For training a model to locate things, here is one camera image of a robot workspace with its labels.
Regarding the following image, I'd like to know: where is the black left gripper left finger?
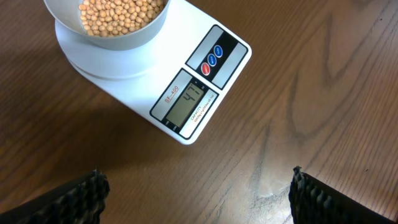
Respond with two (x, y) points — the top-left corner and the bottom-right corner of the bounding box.
(1, 170), (110, 224)

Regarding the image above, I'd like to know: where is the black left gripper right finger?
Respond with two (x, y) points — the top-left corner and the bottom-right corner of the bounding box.
(289, 166), (394, 224)

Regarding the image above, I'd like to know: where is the white digital kitchen scale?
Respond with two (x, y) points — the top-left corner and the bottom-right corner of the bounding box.
(55, 1), (252, 145)

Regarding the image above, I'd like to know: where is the white round bowl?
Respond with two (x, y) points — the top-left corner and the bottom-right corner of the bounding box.
(44, 0), (172, 50)

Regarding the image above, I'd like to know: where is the pile of soybeans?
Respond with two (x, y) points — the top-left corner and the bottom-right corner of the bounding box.
(78, 0), (166, 37)

